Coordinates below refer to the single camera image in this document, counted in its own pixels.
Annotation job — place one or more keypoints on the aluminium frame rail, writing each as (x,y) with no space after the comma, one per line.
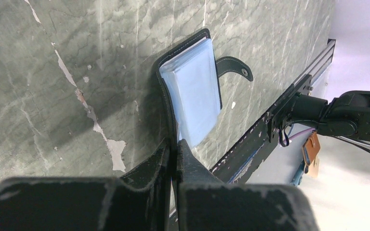
(324,58)

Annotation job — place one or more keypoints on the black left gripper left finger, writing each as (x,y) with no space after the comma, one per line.
(136,201)

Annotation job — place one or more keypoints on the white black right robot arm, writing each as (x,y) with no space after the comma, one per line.
(346,116)

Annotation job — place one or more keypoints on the black leather card holder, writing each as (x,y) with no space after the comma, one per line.
(189,78)

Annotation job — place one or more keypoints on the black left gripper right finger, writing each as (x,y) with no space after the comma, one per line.
(205,203)

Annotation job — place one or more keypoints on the brown leather tag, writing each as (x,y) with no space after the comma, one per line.
(310,151)

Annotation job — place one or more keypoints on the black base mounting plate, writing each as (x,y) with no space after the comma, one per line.
(255,146)

